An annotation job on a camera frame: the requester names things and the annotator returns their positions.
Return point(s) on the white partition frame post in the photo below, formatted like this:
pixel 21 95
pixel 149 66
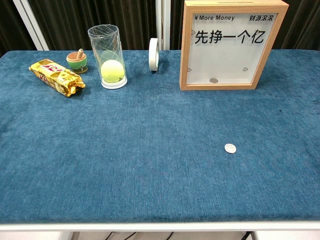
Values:
pixel 30 25
pixel 162 22

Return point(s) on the blue fabric table cover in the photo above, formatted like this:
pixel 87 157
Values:
pixel 150 150

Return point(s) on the gold snack packet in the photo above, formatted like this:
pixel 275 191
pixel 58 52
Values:
pixel 55 76

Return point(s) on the green wooden toy mortar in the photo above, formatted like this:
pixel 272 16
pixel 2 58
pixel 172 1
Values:
pixel 77 62

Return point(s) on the wooden frame money box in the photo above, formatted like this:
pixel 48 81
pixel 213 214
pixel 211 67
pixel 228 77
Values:
pixel 184 50

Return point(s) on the clear plastic ball tube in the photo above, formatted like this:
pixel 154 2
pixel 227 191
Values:
pixel 105 42

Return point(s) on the white tape roll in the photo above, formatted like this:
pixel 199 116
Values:
pixel 153 55

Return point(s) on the black pleated curtain panel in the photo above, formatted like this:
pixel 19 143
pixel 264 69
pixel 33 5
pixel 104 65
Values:
pixel 300 25
pixel 176 25
pixel 10 25
pixel 75 15

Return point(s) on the yellow tennis ball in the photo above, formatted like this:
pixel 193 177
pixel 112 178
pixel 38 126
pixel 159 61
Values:
pixel 112 71

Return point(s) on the silver coin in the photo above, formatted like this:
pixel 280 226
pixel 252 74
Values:
pixel 230 148

